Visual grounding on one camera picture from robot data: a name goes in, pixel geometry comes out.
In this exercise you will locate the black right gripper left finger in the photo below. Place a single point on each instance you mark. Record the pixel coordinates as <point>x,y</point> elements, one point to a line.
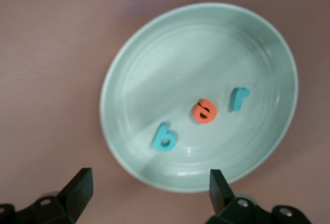
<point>80,190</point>

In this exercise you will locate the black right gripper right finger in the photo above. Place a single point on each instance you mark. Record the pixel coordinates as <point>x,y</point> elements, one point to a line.
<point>220,195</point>

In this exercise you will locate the teal foam letter b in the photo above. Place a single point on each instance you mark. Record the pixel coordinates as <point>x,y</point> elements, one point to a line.
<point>158,141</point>

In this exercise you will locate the orange foam letter e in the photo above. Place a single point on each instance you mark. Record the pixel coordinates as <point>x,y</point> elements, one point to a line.
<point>198,113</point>

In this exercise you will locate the teal foam letter r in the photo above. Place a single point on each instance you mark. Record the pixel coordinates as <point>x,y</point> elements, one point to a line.
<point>238,100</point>

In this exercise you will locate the light green plate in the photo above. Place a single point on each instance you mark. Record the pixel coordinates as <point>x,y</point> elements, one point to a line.
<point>185,53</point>

